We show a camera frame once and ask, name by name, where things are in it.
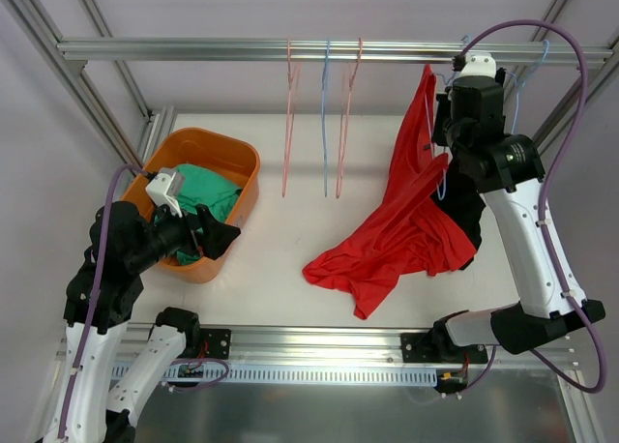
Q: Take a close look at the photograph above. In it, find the green tank top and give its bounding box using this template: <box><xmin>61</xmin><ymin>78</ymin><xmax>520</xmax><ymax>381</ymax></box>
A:
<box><xmin>175</xmin><ymin>163</ymin><xmax>242</xmax><ymax>266</ymax></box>

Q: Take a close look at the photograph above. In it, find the blue hanger of red top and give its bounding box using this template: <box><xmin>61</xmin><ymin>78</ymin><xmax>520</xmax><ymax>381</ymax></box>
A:
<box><xmin>421</xmin><ymin>64</ymin><xmax>476</xmax><ymax>213</ymax></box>

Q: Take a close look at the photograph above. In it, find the pink hanger of green top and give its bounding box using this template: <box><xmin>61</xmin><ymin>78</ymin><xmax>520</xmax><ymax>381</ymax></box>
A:
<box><xmin>335</xmin><ymin>38</ymin><xmax>364</xmax><ymax>199</ymax></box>

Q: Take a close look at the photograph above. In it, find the red tank top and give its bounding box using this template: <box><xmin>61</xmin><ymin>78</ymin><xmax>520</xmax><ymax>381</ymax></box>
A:
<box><xmin>302</xmin><ymin>66</ymin><xmax>477</xmax><ymax>320</ymax></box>

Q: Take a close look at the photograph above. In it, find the blue hanger of grey top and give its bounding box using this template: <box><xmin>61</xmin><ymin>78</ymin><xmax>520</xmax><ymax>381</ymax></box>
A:
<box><xmin>320</xmin><ymin>40</ymin><xmax>332</xmax><ymax>198</ymax></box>

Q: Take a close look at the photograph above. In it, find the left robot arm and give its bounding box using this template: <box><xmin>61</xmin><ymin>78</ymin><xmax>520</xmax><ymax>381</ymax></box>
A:
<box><xmin>42</xmin><ymin>201</ymin><xmax>241</xmax><ymax>442</ymax></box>

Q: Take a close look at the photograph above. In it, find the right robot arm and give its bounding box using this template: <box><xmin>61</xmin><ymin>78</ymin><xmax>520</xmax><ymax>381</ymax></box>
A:
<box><xmin>431</xmin><ymin>75</ymin><xmax>605</xmax><ymax>363</ymax></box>

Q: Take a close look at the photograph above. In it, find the blue hanger of black top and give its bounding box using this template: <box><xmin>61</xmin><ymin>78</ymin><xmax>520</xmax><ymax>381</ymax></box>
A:
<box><xmin>507</xmin><ymin>39</ymin><xmax>550</xmax><ymax>134</ymax></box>

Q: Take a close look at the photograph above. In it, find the black tank top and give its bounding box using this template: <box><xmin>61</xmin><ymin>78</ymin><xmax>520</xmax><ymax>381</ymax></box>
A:
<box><xmin>423</xmin><ymin>159</ymin><xmax>486</xmax><ymax>277</ymax></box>

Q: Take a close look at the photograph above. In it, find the orange plastic tub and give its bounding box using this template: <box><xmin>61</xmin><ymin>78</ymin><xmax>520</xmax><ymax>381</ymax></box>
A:
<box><xmin>121</xmin><ymin>128</ymin><xmax>260</xmax><ymax>284</ymax></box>

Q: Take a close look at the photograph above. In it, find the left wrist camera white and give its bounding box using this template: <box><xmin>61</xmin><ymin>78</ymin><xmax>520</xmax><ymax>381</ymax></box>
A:
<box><xmin>145</xmin><ymin>167</ymin><xmax>185</xmax><ymax>217</ymax></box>

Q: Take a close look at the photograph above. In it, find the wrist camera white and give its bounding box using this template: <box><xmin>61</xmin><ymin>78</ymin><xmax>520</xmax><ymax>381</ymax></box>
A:
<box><xmin>145</xmin><ymin>167</ymin><xmax>185</xmax><ymax>217</ymax></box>
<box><xmin>451</xmin><ymin>51</ymin><xmax>497</xmax><ymax>89</ymax></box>

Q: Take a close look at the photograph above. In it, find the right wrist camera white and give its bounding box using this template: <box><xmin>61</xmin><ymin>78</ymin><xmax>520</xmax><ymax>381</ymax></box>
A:
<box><xmin>451</xmin><ymin>51</ymin><xmax>497</xmax><ymax>89</ymax></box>

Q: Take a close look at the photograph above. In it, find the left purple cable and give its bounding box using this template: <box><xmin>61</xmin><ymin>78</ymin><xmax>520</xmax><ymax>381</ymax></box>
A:
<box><xmin>55</xmin><ymin>165</ymin><xmax>151</xmax><ymax>439</ymax></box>

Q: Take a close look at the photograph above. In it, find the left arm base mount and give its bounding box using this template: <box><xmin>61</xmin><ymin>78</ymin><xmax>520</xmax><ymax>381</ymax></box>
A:
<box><xmin>200</xmin><ymin>328</ymin><xmax>232</xmax><ymax>360</ymax></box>

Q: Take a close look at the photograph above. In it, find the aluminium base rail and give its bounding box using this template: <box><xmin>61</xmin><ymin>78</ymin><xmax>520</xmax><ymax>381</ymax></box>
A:
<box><xmin>57</xmin><ymin>324</ymin><xmax>576</xmax><ymax>367</ymax></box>

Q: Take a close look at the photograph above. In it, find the slotted white cable duct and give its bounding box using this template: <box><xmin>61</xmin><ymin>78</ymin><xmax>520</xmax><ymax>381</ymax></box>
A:
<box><xmin>110</xmin><ymin>363</ymin><xmax>439</xmax><ymax>387</ymax></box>

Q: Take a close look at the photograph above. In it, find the aluminium hanging rail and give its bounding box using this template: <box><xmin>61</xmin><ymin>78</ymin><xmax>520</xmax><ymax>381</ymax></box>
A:
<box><xmin>56</xmin><ymin>37</ymin><xmax>613</xmax><ymax>68</ymax></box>

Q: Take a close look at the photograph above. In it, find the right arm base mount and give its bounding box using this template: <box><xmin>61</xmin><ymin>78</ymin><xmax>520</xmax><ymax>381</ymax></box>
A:
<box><xmin>399</xmin><ymin>327</ymin><xmax>496</xmax><ymax>399</ymax></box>

